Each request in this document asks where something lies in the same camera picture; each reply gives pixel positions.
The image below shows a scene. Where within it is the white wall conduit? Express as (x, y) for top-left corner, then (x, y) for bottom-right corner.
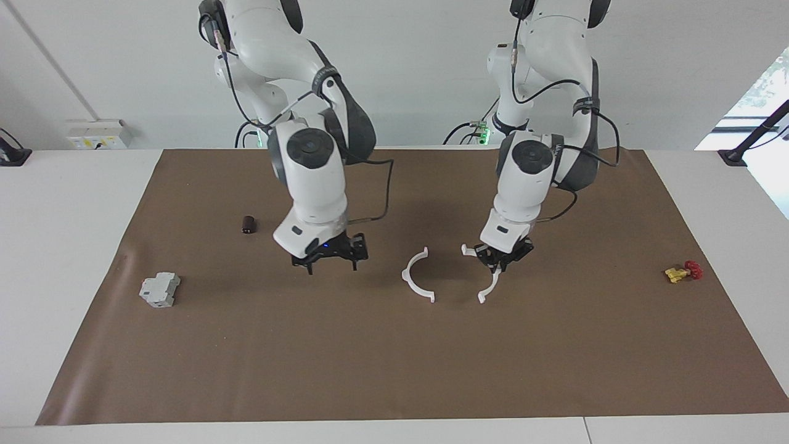
(5, 0), (100, 121)

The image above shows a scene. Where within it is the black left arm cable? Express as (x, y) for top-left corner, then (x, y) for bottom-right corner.
(510, 0), (621, 224)

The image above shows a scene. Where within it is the white wall socket box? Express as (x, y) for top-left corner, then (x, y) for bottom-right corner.
(67, 119), (133, 150)

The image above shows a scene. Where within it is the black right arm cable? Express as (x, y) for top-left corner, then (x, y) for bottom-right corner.
(198, 0), (395, 224)

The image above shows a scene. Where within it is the bright window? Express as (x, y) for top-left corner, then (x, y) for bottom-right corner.
(695, 46), (789, 220)

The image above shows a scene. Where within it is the black base cable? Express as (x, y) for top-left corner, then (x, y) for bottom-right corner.
(443, 99), (501, 146)
(235, 120), (264, 149)

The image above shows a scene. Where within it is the black clamp base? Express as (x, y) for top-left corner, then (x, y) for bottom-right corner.
(0, 128), (33, 167)

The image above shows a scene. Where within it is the white circuit breaker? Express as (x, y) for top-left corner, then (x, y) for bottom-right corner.
(139, 272), (182, 308)

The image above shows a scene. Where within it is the brass valve with red handle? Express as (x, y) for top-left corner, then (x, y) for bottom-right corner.
(664, 260), (704, 284)

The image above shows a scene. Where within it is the brown paper table mat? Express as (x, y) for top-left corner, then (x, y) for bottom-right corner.
(35, 148), (789, 426)

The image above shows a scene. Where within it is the white half-ring pipe clamp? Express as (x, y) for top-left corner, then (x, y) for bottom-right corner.
(461, 244), (501, 304)
(402, 248), (436, 303)

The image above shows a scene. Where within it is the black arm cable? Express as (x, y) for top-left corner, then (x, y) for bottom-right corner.
(510, 0), (621, 224)
(198, 0), (395, 224)

